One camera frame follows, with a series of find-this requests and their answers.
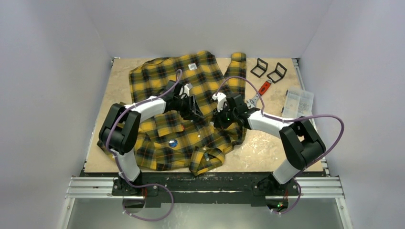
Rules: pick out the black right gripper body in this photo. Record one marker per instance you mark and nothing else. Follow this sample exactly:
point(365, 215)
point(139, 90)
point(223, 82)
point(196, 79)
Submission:
point(222, 116)

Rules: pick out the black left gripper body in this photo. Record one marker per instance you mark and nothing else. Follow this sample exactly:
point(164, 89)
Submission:
point(184, 106)

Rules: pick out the yellow black plaid shirt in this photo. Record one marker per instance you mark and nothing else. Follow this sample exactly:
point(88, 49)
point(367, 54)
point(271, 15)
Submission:
point(201, 147)

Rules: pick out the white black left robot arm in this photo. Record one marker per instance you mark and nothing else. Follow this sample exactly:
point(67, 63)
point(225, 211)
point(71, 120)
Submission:
point(120, 129)

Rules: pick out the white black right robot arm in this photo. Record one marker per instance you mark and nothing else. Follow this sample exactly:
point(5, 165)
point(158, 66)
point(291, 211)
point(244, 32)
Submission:
point(301, 142)

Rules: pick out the clear plastic screw box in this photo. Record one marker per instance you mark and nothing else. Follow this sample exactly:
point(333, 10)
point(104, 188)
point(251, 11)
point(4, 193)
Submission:
point(298, 103)

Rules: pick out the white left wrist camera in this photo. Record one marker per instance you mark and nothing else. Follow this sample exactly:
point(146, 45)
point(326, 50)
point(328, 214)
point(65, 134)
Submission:
point(185, 90)

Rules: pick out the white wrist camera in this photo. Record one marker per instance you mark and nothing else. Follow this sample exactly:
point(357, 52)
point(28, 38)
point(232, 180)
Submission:
point(220, 98)
point(185, 90)

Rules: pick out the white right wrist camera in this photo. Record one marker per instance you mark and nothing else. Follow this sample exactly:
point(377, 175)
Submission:
point(220, 98)

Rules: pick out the red handled adjustable wrench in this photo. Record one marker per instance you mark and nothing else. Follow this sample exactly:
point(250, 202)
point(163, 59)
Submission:
point(253, 101)

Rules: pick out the black square frame left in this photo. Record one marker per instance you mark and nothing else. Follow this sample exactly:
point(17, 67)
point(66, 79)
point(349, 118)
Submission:
point(260, 68)

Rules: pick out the black square frame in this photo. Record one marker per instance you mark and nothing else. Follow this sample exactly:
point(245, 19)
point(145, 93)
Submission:
point(278, 73)
point(260, 68)

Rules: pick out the black square frame right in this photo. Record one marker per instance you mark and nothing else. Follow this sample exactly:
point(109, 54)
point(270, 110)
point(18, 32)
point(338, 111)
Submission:
point(278, 73)

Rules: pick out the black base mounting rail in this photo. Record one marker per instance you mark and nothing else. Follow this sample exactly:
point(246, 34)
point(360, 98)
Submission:
point(253, 188)

